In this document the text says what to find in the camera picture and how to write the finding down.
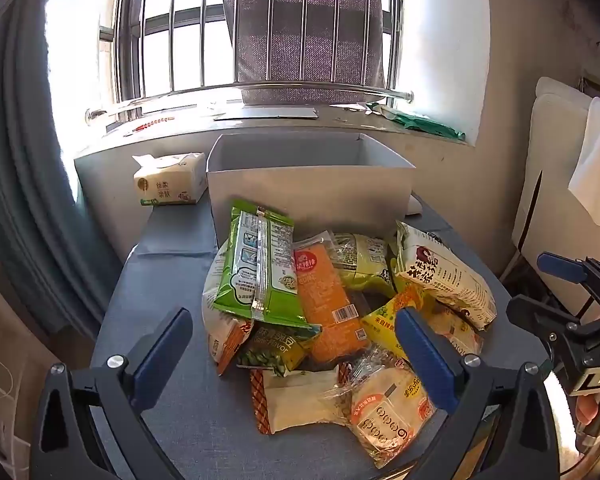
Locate white cardboard box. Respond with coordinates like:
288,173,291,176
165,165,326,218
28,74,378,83
206,132,417,256

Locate green pea snack packet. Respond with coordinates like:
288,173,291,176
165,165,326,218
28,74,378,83
236,322,321,377

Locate white and orange snack packet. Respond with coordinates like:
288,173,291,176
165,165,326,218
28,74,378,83
201,240,253,377

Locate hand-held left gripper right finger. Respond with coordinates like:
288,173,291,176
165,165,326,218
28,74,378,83
395,307,561,480

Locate red pen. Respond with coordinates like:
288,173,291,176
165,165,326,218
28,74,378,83
124,116,176,137

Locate white folded mattress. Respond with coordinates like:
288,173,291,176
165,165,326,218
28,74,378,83
511,76,600,311

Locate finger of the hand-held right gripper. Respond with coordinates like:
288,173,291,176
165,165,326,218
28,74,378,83
536,252,600,291
506,294,583,346

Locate yellow snack packet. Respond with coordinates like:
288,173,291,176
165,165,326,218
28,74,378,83
361,285,484,367

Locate metal window guard bars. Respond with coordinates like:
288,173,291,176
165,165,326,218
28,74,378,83
85,0,415,126

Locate green plastic bag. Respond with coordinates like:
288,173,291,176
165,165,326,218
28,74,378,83
367,102,467,142

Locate tissue pack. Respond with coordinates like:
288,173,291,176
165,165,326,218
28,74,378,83
132,152,208,207

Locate person's right hand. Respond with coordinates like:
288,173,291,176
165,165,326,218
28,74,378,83
576,394,599,427

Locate white red-print snack packet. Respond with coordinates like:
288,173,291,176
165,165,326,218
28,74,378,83
392,220,497,332

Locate grey tablecloth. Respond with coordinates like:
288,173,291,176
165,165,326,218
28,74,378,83
87,192,553,480

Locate white towel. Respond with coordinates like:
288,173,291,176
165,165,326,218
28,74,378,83
568,96,600,226

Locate yellow-green snack packet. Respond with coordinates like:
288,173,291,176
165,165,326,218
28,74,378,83
330,231,397,298

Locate light green snack packet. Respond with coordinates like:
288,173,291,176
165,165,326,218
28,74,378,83
212,200,322,338

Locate clear rice cracker packet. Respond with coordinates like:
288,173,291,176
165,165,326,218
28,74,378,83
325,350,438,468

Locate grey hanging cloth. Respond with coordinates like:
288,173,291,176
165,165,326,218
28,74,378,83
219,0,386,106

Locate blue-grey curtain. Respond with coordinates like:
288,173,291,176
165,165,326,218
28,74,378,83
0,0,126,341

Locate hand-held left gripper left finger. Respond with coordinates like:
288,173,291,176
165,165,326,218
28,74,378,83
30,307,194,480

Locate grey cardboard sheet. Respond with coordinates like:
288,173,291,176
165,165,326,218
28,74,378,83
214,105,321,122

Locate cream packet with striped edge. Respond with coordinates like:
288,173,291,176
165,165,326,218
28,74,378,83
250,365,353,435

